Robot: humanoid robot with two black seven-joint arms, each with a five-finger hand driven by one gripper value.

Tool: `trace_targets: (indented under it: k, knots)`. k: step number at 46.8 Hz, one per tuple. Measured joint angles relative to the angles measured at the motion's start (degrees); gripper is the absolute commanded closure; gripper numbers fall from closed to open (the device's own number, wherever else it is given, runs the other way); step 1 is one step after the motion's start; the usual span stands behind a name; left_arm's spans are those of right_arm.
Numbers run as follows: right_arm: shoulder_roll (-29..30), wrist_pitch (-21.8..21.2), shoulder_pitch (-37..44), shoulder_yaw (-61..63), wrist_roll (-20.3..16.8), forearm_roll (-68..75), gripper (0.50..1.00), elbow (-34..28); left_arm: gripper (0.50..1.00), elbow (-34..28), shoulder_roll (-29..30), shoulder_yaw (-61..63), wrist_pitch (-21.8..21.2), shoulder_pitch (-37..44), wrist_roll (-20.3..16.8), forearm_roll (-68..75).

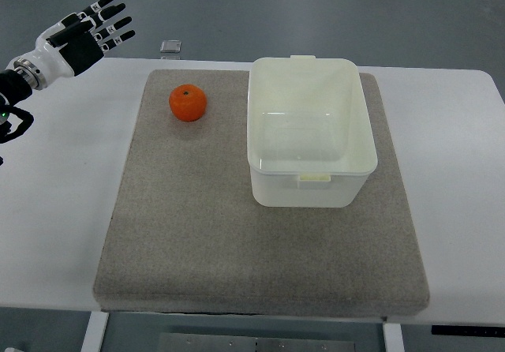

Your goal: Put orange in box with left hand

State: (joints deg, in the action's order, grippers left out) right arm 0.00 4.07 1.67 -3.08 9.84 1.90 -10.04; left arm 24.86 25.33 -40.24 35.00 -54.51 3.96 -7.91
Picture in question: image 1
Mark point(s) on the black table control panel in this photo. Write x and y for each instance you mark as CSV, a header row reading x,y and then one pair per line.
x,y
475,331

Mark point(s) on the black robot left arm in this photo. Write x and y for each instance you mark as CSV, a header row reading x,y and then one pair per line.
x,y
17,84

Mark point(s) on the white right table leg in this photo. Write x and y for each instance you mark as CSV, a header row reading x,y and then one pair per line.
x,y
393,338

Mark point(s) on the white plastic box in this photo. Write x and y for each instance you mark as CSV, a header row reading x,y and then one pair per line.
x,y
309,135

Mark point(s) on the white left table leg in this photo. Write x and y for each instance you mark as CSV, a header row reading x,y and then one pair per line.
x,y
95,332

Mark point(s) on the orange fruit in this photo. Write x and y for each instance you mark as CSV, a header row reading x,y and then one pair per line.
x,y
188,102

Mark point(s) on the grey metal base plate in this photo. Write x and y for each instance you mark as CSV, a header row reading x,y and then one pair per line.
x,y
198,342

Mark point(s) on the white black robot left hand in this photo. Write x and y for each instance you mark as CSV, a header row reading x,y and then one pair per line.
x,y
81,39

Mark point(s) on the small clear floor plate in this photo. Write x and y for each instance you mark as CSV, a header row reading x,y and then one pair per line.
x,y
170,46

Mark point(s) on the white table leg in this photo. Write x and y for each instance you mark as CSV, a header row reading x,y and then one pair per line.
x,y
393,338
95,332

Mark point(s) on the grey felt mat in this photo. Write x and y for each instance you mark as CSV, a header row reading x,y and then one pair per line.
x,y
187,236

